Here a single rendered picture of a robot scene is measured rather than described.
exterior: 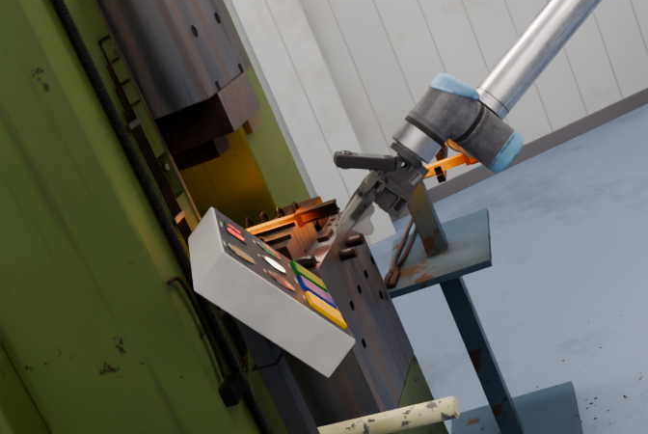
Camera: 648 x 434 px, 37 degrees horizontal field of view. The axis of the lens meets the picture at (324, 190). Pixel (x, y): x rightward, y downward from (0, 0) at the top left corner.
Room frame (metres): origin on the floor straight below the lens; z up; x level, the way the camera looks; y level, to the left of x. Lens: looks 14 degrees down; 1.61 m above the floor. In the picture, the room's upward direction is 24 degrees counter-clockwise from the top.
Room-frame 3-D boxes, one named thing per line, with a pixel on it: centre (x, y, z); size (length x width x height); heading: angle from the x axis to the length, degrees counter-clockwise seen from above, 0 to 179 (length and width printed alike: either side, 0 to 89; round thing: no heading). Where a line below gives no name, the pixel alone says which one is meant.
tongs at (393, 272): (2.75, -0.17, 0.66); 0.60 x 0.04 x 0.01; 158
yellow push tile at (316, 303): (1.59, 0.08, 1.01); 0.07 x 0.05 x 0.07; 4
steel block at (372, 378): (2.37, 0.28, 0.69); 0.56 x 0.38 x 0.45; 69
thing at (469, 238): (2.61, -0.23, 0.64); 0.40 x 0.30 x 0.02; 165
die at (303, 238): (2.31, 0.29, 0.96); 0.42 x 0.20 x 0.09; 69
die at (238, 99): (2.31, 0.29, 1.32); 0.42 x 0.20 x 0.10; 69
